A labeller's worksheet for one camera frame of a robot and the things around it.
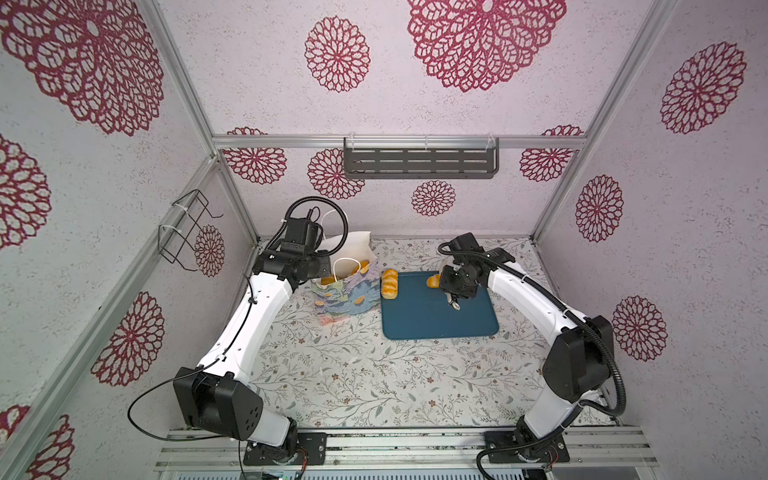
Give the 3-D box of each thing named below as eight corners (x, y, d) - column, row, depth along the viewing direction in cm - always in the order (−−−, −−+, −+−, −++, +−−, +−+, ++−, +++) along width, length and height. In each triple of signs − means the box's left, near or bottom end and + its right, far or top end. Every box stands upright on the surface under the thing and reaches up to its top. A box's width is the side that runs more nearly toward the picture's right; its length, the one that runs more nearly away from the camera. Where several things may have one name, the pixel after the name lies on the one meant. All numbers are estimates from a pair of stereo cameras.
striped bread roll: (381, 299, 104) (381, 294, 101) (381, 274, 111) (381, 268, 108) (398, 299, 104) (399, 294, 101) (397, 274, 111) (398, 268, 108)
